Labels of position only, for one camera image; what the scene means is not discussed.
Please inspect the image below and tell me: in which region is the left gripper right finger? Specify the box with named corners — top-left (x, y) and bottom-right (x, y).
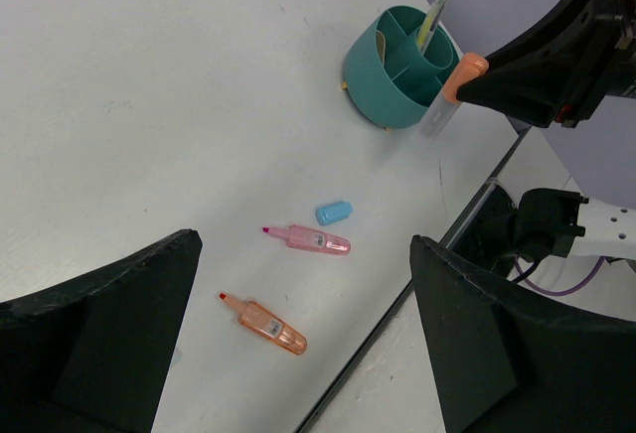
top-left (410, 236), bottom-right (635, 432)

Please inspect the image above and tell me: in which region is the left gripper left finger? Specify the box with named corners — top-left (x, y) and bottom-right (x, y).
top-left (1, 229), bottom-right (203, 432)

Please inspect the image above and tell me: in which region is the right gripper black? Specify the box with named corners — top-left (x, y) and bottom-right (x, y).
top-left (456, 0), bottom-right (635, 128)

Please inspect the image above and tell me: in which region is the yellow highlighter pen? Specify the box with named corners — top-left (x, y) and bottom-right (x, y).
top-left (416, 0), bottom-right (448, 55)

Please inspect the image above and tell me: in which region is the blue eraser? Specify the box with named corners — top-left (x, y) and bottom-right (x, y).
top-left (314, 201), bottom-right (353, 226)

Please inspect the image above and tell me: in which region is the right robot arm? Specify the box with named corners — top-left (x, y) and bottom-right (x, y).
top-left (451, 0), bottom-right (635, 262)

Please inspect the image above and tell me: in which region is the teal round pen holder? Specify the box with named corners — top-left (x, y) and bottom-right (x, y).
top-left (343, 5), bottom-right (459, 129)

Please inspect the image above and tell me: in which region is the orange highlighter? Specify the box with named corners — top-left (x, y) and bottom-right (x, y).
top-left (219, 292), bottom-right (308, 356)

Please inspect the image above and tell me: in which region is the pink highlighter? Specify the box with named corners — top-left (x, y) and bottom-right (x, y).
top-left (262, 224), bottom-right (351, 256)

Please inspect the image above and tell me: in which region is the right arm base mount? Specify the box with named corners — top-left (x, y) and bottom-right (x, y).
top-left (444, 179), bottom-right (518, 278)

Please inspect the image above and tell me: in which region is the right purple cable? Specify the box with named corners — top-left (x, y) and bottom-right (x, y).
top-left (511, 253), bottom-right (607, 298)

